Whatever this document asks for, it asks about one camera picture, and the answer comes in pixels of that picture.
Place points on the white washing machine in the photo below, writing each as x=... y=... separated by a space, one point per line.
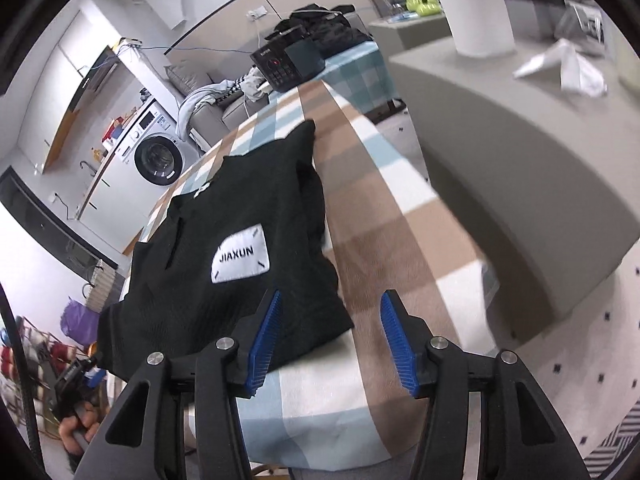
x=155 y=157

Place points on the metal shoe rack with shoes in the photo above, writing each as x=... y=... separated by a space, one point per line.
x=35 y=360

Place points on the light grey cloth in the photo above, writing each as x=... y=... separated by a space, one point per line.
x=200 y=97

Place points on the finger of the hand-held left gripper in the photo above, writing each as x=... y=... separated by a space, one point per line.
x=94 y=377

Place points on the silver range hood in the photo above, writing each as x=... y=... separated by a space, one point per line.
x=92 y=80

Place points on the woven basket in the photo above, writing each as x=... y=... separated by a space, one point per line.
x=105 y=285

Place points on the white dotted rug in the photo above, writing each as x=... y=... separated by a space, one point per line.
x=590 y=350

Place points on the teal checkered tablecloth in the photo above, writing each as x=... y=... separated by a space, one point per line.
x=360 y=75

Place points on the red box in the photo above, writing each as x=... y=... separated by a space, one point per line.
x=111 y=130

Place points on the purple bag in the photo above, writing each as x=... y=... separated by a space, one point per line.
x=80 y=322

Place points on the crumpled white paper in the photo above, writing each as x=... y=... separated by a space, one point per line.
x=575 y=72

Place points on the black knit sweater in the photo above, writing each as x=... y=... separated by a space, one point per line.
x=225 y=210

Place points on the black jacket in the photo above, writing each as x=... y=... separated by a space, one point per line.
x=325 y=30

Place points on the person's left hand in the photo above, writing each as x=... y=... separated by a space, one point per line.
x=70 y=435

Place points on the grey box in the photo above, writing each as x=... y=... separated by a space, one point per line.
x=415 y=32
x=500 y=135

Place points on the black electric pressure cooker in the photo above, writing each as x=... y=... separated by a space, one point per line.
x=280 y=62

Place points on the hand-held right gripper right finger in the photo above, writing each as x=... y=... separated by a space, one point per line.
x=400 y=345

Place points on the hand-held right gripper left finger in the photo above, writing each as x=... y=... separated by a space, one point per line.
x=262 y=345

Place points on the white kitchen base cabinet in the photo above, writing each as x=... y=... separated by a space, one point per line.
x=120 y=200

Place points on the white wall cabinets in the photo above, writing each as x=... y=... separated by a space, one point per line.
x=65 y=85

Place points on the brown blue checkered blanket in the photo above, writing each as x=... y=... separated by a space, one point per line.
x=400 y=210

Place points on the white paper towel roll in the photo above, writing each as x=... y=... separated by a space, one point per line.
x=475 y=10

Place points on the black kitchen faucet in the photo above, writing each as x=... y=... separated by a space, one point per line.
x=89 y=167

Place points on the grey sofa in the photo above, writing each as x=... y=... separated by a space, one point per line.
x=230 y=110

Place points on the green toy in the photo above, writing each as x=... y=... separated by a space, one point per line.
x=422 y=1

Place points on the black glass door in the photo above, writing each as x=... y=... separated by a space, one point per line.
x=40 y=220

